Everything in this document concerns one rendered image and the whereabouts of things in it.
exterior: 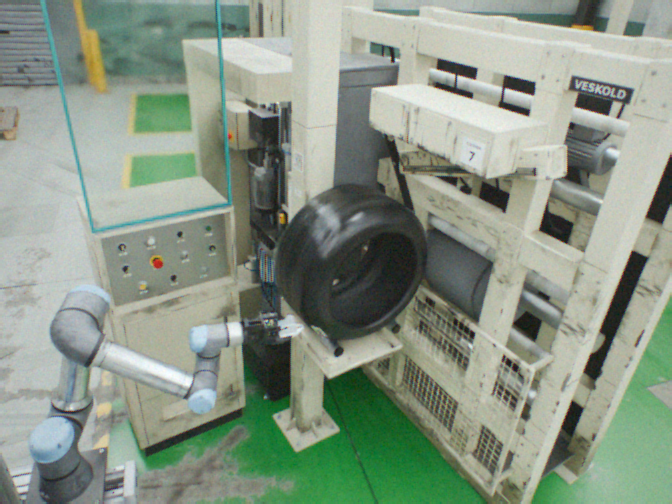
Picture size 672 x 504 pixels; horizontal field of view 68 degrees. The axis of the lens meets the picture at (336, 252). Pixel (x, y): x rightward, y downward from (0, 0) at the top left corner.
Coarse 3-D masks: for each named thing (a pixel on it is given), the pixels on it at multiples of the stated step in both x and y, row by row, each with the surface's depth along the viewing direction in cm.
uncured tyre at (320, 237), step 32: (352, 192) 179; (288, 224) 181; (320, 224) 170; (352, 224) 166; (384, 224) 171; (416, 224) 182; (288, 256) 176; (320, 256) 165; (384, 256) 216; (416, 256) 190; (288, 288) 178; (320, 288) 168; (352, 288) 217; (384, 288) 213; (416, 288) 198; (320, 320) 176; (352, 320) 205; (384, 320) 195
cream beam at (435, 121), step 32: (384, 96) 180; (416, 96) 177; (448, 96) 180; (384, 128) 185; (416, 128) 170; (448, 128) 158; (480, 128) 147; (512, 128) 147; (544, 128) 155; (448, 160) 161; (512, 160) 153
